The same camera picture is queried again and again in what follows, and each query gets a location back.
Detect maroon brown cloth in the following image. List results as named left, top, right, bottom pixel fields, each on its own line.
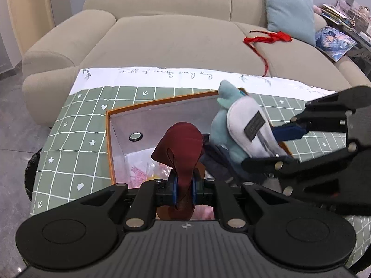
left=152, top=122, right=203, bottom=220

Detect beige sofa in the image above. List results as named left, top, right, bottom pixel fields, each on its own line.
left=22, top=0, right=370, bottom=127

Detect navy blue headband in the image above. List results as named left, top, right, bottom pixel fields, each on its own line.
left=200, top=134, right=251, bottom=185

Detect red ribbon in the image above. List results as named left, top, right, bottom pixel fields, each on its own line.
left=243, top=29, right=293, bottom=77

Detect light blue cushion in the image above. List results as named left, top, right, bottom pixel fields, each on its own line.
left=265, top=0, right=316, bottom=46

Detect anime print pillow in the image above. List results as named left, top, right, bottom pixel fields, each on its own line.
left=316, top=26, right=357, bottom=62

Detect pink cloth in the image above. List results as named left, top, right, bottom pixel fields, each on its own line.
left=191, top=205, right=214, bottom=220

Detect cluttered side table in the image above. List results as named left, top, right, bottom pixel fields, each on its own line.
left=320, top=0, right=370, bottom=77

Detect orange storage box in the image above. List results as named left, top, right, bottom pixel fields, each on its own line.
left=105, top=90, right=294, bottom=220

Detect green grid tablecloth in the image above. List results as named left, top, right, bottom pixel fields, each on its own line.
left=30, top=66, right=371, bottom=270

